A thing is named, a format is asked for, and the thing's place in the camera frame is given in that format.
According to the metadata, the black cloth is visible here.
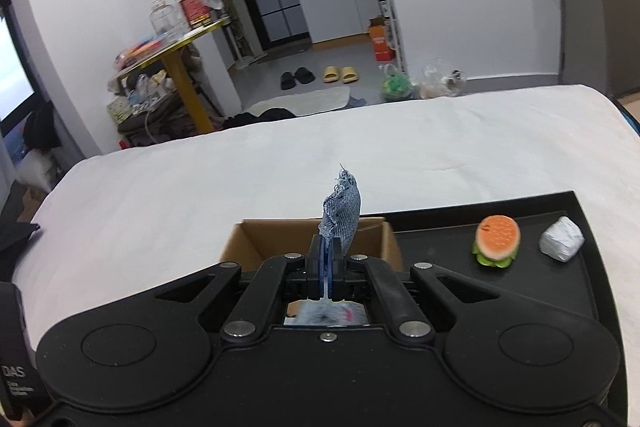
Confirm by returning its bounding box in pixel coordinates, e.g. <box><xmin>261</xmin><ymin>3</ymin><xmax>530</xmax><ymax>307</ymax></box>
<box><xmin>222</xmin><ymin>107</ymin><xmax>296</xmax><ymax>130</ymax></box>

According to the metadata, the clear plastic bag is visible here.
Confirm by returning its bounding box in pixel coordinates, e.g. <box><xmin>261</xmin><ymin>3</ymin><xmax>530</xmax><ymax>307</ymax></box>
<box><xmin>419</xmin><ymin>59</ymin><xmax>468</xmax><ymax>100</ymax></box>

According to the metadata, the yellow round table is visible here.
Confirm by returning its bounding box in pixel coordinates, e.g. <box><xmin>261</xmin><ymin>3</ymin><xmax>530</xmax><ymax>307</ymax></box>
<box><xmin>114</xmin><ymin>18</ymin><xmax>232</xmax><ymax>134</ymax></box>

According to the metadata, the green patterned box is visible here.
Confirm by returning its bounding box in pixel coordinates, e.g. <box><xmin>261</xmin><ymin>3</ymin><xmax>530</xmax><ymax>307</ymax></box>
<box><xmin>106</xmin><ymin>96</ymin><xmax>132</xmax><ymax>122</ymax></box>

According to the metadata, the white wire rack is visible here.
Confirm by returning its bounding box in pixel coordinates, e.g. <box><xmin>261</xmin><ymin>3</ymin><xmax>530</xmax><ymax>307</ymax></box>
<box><xmin>382</xmin><ymin>0</ymin><xmax>408</xmax><ymax>75</ymax></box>

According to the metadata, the white floor mat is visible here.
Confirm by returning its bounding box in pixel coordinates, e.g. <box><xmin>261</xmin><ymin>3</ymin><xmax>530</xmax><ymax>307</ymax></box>
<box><xmin>248</xmin><ymin>86</ymin><xmax>351</xmax><ymax>118</ymax></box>

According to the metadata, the white wrapped lump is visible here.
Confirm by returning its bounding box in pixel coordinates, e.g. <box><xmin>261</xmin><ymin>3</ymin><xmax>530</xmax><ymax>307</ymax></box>
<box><xmin>539</xmin><ymin>216</ymin><xmax>585</xmax><ymax>264</ymax></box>

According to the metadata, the bright window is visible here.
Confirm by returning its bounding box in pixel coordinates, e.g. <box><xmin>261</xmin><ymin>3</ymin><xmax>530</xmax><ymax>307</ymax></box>
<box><xmin>0</xmin><ymin>19</ymin><xmax>36</xmax><ymax>122</ymax></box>

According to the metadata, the white kitchen cabinet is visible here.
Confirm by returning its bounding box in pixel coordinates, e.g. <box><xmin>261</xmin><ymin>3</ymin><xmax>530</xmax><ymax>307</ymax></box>
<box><xmin>292</xmin><ymin>0</ymin><xmax>391</xmax><ymax>45</ymax></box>

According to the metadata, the green bag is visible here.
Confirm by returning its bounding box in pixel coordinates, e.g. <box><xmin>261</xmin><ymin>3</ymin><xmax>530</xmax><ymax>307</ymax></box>
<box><xmin>381</xmin><ymin>64</ymin><xmax>416</xmax><ymax>102</ymax></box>

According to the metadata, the red can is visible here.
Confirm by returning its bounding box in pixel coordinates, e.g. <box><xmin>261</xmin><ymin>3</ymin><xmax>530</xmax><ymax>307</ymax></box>
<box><xmin>179</xmin><ymin>0</ymin><xmax>213</xmax><ymax>28</ymax></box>

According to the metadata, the orange cardboard box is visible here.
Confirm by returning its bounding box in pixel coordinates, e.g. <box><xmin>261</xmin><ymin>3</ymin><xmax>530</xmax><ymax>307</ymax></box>
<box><xmin>369</xmin><ymin>17</ymin><xmax>396</xmax><ymax>62</ymax></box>

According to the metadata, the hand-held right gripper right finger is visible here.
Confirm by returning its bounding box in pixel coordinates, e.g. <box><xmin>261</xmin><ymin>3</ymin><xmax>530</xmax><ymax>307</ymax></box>
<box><xmin>327</xmin><ymin>241</ymin><xmax>501</xmax><ymax>340</ymax></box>

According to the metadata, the pile of colourful packets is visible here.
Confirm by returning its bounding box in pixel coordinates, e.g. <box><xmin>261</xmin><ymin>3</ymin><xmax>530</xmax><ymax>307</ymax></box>
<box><xmin>112</xmin><ymin>34</ymin><xmax>173</xmax><ymax>70</ymax></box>

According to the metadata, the black tray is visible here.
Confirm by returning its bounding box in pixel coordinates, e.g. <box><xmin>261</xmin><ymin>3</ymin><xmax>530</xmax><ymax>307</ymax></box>
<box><xmin>387</xmin><ymin>191</ymin><xmax>628</xmax><ymax>358</ymax></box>

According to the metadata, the glass jar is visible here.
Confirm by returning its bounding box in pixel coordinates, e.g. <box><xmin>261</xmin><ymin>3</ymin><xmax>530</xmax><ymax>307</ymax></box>
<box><xmin>149</xmin><ymin>0</ymin><xmax>176</xmax><ymax>35</ymax></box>

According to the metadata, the grey cabinet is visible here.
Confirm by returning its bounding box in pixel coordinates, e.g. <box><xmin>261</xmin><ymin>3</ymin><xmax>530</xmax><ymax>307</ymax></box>
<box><xmin>592</xmin><ymin>0</ymin><xmax>640</xmax><ymax>98</ymax></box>

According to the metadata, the white plastic bag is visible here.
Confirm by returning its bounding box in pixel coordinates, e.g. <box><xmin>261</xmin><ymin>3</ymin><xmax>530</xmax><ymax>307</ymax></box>
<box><xmin>20</xmin><ymin>149</ymin><xmax>58</xmax><ymax>192</ymax></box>

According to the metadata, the brown bag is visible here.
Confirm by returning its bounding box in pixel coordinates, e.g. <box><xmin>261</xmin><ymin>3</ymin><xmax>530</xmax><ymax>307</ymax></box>
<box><xmin>117</xmin><ymin>107</ymin><xmax>201</xmax><ymax>148</ymax></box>

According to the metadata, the burger toy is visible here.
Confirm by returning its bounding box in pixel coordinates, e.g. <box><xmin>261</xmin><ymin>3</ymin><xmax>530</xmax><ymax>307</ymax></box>
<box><xmin>471</xmin><ymin>215</ymin><xmax>521</xmax><ymax>269</ymax></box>

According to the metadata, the brown cardboard box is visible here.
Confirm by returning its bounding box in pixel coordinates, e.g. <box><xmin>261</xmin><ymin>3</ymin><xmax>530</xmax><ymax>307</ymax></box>
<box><xmin>220</xmin><ymin>217</ymin><xmax>405</xmax><ymax>328</ymax></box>

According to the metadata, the black bag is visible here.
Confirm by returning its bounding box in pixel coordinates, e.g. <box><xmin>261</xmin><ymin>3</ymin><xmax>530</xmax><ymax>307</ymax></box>
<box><xmin>22</xmin><ymin>99</ymin><xmax>61</xmax><ymax>152</ymax></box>

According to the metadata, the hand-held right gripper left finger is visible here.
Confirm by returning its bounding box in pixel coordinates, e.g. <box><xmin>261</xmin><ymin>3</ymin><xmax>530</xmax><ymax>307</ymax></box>
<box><xmin>155</xmin><ymin>234</ymin><xmax>328</xmax><ymax>340</ymax></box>

